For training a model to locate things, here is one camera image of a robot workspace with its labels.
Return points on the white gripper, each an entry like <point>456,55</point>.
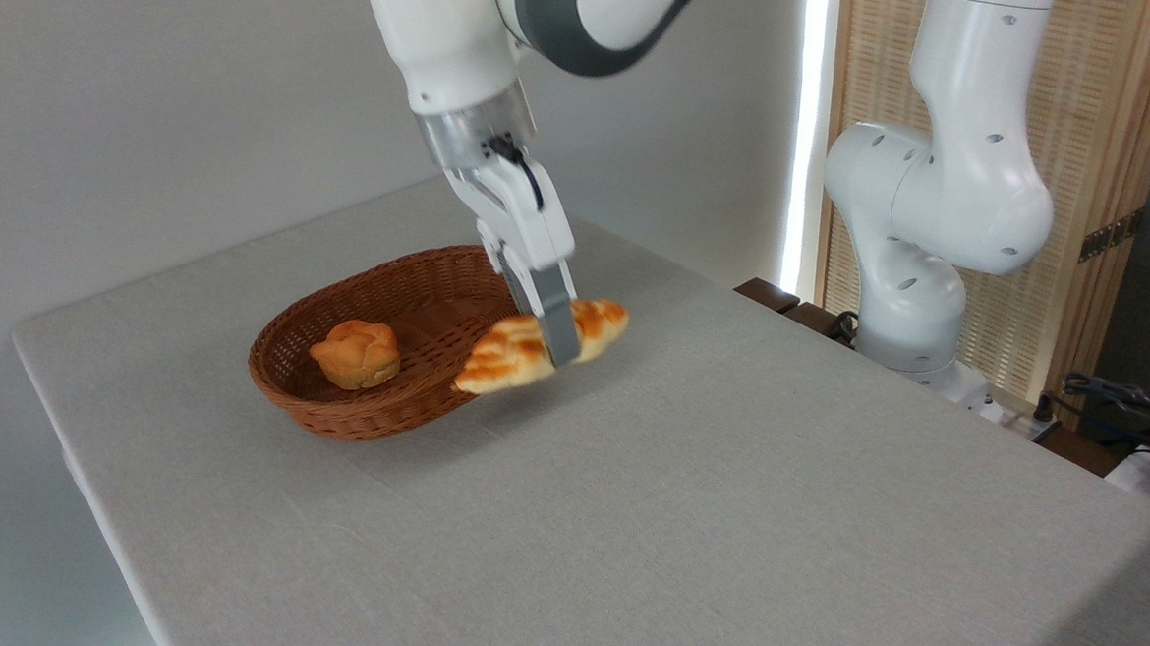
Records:
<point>531,227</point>

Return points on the braided golden bread loaf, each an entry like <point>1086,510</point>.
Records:
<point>504,354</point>

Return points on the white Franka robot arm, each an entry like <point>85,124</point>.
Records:
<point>452,31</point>

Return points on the round golden bread bun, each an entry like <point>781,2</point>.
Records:
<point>357,356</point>

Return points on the brown oval wicker basket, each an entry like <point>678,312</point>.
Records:
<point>363,420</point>

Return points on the dark brown wooden furniture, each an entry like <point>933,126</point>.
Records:
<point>768,294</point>

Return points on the grey tablecloth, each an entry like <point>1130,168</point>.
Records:
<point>720,567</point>

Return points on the black screen hinge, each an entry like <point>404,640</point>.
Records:
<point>1111,236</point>

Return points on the bamboo folding screen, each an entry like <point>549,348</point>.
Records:
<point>1109,95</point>

